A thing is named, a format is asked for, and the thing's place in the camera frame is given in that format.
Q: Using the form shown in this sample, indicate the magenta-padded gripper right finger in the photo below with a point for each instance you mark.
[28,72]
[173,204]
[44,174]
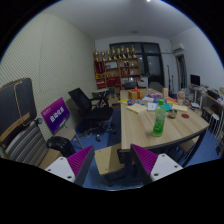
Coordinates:
[146,159]

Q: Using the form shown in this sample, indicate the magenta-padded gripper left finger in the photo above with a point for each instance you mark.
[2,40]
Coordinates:
[78,161]

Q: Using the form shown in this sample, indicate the green drink bottle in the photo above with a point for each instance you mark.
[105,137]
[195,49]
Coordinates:
[159,121]

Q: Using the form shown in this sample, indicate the light wooden stool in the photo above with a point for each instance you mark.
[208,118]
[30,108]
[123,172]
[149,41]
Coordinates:
[106,159]

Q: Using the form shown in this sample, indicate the black office chair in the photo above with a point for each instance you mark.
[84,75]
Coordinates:
[87,111]

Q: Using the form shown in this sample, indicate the pale yellow notebook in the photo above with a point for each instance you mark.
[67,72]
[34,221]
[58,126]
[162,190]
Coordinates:
[136,108]
[180,107]

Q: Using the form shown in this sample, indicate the purple sign board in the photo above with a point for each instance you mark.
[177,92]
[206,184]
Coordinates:
[55,115]

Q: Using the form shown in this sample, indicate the white booklet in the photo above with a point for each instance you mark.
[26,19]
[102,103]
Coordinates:
[152,106]

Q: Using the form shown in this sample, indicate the grey striped chair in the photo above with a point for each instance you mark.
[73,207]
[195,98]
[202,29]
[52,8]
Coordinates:
[23,143]

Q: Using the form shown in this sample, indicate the pink box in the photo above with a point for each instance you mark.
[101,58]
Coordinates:
[154,95]

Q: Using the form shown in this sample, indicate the yellow gift box red ribbon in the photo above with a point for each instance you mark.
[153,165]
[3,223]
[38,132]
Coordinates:
[134,95]

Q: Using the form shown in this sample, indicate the small tan standing card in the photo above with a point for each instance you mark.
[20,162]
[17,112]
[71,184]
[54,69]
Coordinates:
[165,92]

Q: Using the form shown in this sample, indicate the pink wrapped bouquet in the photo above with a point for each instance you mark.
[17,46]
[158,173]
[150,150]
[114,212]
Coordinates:
[181,96]

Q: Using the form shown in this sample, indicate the white round stool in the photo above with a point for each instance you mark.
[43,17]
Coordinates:
[214,117]

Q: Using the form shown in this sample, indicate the dark board with tan trim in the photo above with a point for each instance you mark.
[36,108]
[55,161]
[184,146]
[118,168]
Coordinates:
[16,106]

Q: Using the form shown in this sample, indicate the long wooden side desk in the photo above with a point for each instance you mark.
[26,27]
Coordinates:
[210,100]

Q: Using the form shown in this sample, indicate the black computer monitor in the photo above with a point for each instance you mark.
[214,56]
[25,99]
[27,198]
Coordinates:
[195,80]

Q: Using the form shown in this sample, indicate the wooden trophy shelf unit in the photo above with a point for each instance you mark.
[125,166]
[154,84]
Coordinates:
[115,71]

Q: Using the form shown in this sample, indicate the black framed glass door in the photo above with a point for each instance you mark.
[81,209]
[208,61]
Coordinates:
[151,63]

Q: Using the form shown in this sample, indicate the white air conditioner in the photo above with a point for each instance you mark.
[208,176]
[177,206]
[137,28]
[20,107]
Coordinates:
[178,47]

